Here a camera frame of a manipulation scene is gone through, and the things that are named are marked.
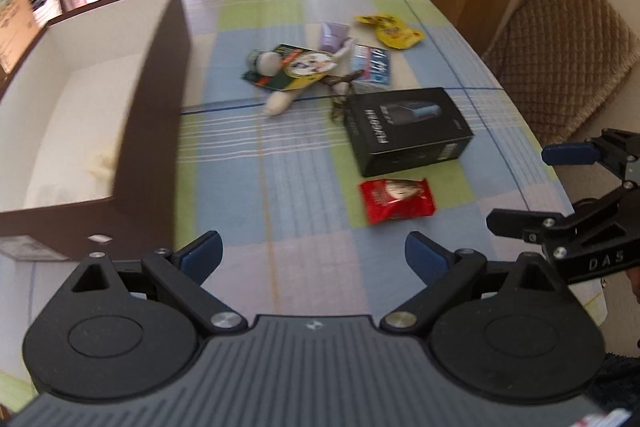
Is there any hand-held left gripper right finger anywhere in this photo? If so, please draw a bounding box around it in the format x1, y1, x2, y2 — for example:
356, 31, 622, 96
380, 231, 568, 338

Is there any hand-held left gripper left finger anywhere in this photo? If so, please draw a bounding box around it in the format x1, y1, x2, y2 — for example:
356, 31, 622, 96
65, 231, 248, 338

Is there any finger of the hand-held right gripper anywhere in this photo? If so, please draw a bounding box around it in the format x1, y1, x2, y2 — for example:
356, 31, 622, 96
486, 184, 640, 258
541, 127, 640, 184

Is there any black shaver box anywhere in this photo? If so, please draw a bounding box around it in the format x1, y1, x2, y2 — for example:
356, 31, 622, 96
344, 88, 475, 178

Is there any brown storage box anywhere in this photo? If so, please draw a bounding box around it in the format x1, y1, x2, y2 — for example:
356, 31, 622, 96
0, 0, 193, 253

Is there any green card blister pack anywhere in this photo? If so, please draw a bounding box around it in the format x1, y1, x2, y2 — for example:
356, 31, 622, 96
241, 44, 337, 96

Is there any yellow snack packet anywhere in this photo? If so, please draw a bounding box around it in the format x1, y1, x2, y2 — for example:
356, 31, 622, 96
354, 13, 425, 52

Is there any plaid cloth covered desktop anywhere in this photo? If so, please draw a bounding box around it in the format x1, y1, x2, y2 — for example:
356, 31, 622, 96
0, 0, 607, 427

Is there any red snack packet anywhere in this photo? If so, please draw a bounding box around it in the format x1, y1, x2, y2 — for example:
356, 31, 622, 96
360, 178, 437, 224

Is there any chair with brown quilted cover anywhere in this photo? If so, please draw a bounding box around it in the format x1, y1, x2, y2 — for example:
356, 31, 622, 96
481, 0, 640, 144

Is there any dark cloth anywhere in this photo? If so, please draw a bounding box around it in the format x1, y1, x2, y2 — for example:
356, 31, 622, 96
597, 351, 640, 410

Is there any grey paper leaflet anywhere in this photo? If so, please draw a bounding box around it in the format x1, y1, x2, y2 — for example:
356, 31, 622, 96
0, 237, 72, 263

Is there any blue battery pack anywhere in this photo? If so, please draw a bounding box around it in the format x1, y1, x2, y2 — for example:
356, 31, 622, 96
350, 44, 392, 86

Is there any purple tube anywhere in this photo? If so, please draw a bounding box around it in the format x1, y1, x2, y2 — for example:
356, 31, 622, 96
318, 22, 351, 54

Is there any cardboard box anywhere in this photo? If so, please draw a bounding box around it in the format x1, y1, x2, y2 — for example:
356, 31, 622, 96
0, 0, 49, 74

